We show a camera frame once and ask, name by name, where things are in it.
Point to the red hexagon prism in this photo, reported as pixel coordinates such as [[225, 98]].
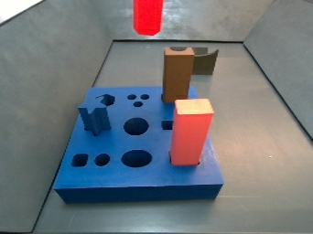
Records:
[[148, 17]]

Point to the red square peg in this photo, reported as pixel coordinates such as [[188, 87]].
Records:
[[193, 116]]

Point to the blue shape sorter block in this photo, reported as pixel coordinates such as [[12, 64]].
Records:
[[122, 164]]

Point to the blue star peg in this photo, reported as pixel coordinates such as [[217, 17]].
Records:
[[94, 117]]

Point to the brown notched peg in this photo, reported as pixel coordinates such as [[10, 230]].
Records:
[[176, 84]]

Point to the black curved holder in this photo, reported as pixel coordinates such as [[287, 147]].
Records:
[[206, 62]]

